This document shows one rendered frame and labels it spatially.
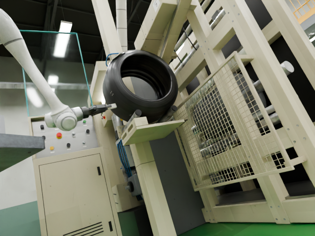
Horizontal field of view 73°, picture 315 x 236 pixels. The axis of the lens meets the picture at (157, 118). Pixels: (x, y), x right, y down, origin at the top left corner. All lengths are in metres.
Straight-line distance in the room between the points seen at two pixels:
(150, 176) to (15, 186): 8.81
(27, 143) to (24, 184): 9.55
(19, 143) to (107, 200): 1.32
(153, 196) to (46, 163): 0.89
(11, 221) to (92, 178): 8.29
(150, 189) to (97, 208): 0.47
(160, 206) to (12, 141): 1.24
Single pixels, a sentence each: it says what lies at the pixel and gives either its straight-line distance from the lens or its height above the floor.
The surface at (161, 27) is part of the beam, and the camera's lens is 1.96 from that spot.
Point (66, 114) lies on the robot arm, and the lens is 1.21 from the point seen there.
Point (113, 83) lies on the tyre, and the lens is 1.49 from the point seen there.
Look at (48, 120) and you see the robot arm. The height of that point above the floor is 0.95.
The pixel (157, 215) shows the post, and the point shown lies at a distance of 1.70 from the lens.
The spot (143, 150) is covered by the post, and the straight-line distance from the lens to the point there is 1.74.
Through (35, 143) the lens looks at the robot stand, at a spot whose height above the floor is 0.63.
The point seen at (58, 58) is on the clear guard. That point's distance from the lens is 2.43.
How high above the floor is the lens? 0.40
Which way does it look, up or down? 18 degrees up
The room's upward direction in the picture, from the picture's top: 18 degrees counter-clockwise
